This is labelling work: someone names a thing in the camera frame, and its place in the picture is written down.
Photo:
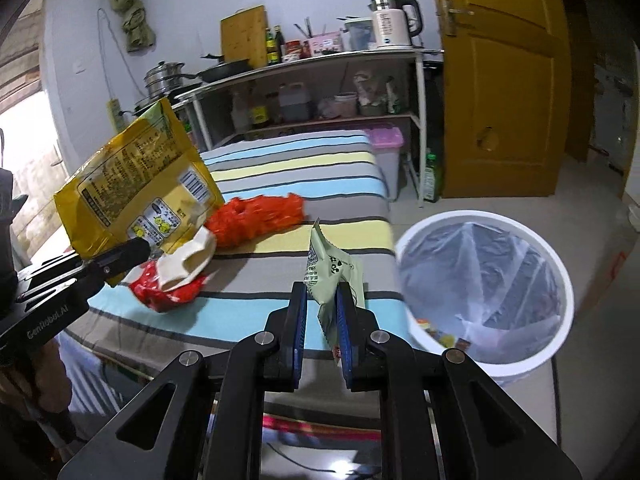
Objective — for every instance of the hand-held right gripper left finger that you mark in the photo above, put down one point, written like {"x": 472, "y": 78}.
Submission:
{"x": 299, "y": 330}

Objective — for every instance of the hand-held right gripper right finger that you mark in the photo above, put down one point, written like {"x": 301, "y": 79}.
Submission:
{"x": 345, "y": 340}

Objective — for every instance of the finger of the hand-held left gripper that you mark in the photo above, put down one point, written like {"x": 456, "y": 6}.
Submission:
{"x": 122, "y": 259}

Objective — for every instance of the red snack wrapper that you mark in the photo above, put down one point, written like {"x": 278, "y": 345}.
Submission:
{"x": 165, "y": 297}

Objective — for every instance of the white paper cup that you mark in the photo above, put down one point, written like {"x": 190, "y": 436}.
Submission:
{"x": 185, "y": 260}

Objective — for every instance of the pale green snack packet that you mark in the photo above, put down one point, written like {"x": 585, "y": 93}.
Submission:
{"x": 325, "y": 270}

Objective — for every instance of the yellow snack bag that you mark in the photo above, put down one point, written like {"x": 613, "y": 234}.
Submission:
{"x": 135, "y": 170}

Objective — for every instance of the orange red plastic bag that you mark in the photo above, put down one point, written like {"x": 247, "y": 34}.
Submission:
{"x": 250, "y": 217}

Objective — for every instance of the white round trash bin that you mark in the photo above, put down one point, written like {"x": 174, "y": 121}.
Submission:
{"x": 562, "y": 310}

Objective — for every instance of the person's left hand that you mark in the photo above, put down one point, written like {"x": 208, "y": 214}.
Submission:
{"x": 30, "y": 385}

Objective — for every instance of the yellow green snack packet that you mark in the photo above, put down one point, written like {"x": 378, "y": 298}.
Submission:
{"x": 447, "y": 342}

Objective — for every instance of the yellow power strip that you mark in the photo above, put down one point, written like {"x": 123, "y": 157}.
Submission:
{"x": 115, "y": 115}

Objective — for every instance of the clear plastic bin liner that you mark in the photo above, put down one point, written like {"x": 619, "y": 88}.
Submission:
{"x": 480, "y": 270}

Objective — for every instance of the striped bed sheet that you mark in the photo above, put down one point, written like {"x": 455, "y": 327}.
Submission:
{"x": 300, "y": 170}

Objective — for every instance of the green plastic bottle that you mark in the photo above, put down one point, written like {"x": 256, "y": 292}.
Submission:
{"x": 432, "y": 180}

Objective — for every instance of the steel steamer pot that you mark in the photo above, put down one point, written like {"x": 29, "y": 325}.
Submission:
{"x": 162, "y": 80}

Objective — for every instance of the pink lid storage box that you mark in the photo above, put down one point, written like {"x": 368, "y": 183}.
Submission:
{"x": 387, "y": 160}

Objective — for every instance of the clear plastic bottle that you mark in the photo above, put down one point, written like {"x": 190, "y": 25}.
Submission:
{"x": 240, "y": 112}

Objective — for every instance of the yellow label bottle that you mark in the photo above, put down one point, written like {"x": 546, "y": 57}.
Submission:
{"x": 258, "y": 112}

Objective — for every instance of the black frying pan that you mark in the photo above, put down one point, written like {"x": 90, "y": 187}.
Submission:
{"x": 225, "y": 71}

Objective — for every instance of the pink plastic bag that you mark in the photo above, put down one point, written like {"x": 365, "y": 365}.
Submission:
{"x": 326, "y": 109}

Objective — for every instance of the dark oil jug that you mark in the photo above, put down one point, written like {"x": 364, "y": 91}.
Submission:
{"x": 295, "y": 105}

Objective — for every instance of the pink plastic container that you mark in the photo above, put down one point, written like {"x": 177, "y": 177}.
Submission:
{"x": 345, "y": 105}

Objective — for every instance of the hanging green cloth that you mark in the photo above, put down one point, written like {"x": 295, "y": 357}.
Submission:
{"x": 135, "y": 25}

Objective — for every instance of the white metal shelf rack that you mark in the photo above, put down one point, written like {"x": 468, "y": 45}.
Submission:
{"x": 420, "y": 110}

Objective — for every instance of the green white packet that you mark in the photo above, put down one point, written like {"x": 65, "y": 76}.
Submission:
{"x": 396, "y": 100}

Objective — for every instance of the crumpled plastic bags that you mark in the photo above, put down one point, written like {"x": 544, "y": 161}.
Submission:
{"x": 370, "y": 92}

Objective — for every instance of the wooden cutting board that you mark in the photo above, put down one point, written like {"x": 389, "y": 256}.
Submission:
{"x": 242, "y": 35}

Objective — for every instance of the dark sauce bottle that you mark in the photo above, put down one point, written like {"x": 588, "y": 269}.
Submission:
{"x": 272, "y": 47}
{"x": 280, "y": 40}

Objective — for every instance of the red seasoning packet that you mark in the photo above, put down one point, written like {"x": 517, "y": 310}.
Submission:
{"x": 293, "y": 50}

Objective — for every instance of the brown wooden door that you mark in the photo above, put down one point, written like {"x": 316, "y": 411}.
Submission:
{"x": 500, "y": 110}

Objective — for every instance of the bundle of chopsticks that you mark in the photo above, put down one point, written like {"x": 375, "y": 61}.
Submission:
{"x": 306, "y": 27}

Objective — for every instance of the clear plastic pitcher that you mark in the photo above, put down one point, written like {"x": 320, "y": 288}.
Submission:
{"x": 359, "y": 35}

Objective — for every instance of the white electric kettle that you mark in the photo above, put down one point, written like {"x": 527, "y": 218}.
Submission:
{"x": 392, "y": 25}

